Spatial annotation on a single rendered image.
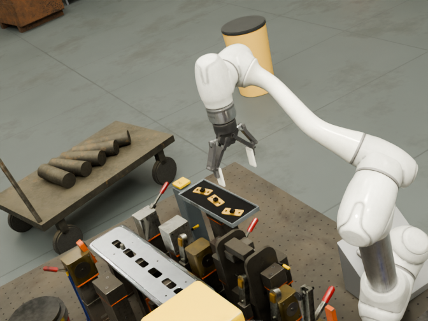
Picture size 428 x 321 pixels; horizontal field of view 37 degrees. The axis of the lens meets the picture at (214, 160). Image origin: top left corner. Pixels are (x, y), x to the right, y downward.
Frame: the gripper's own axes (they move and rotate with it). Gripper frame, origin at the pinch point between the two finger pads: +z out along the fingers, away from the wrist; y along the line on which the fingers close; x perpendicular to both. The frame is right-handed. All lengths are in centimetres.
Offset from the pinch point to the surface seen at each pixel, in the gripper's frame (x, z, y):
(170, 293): -23, 46, 28
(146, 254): -51, 46, 21
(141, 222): -67, 42, 13
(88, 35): -704, 147, -251
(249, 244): -2.0, 30.8, 1.3
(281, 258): 5.7, 38.1, -5.4
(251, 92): -303, 141, -226
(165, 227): -45, 35, 12
